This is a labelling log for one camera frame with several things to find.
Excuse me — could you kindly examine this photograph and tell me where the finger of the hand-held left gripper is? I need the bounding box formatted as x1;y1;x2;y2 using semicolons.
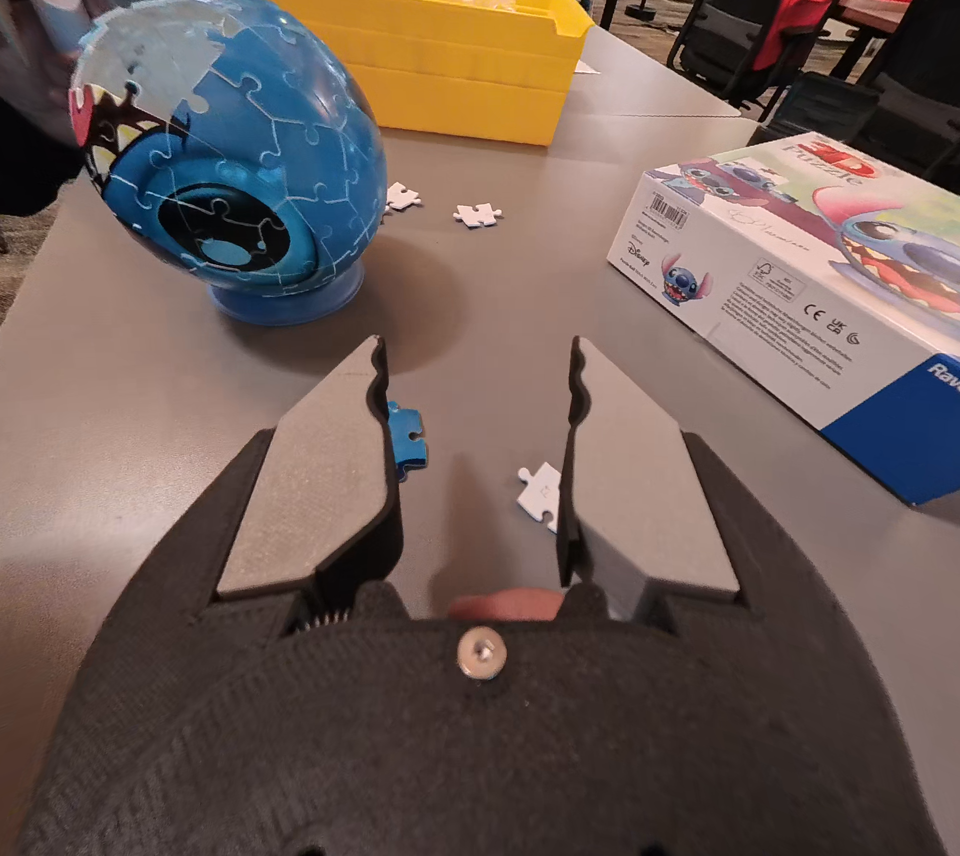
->
0;0;100;148

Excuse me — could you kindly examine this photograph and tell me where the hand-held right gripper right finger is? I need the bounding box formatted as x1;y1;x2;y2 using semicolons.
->
557;335;741;619

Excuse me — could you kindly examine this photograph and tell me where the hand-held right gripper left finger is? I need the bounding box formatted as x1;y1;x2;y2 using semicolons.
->
215;335;404;600

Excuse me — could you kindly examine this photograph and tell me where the blue puzzle piece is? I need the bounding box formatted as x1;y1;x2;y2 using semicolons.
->
386;400;429;483

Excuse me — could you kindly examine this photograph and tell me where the blue puzzle ball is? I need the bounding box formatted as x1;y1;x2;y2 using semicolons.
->
69;0;389;295

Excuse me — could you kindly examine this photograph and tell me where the person's left forearm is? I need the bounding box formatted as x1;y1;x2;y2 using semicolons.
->
0;95;85;217

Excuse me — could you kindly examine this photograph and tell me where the cartoon printed puzzle box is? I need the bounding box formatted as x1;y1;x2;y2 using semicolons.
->
606;132;960;507

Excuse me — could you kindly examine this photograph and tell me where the person's right hand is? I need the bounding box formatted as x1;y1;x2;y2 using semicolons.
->
448;588;565;622

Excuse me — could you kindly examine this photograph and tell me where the yellow plastic bin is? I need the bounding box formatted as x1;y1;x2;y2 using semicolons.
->
241;0;597;148

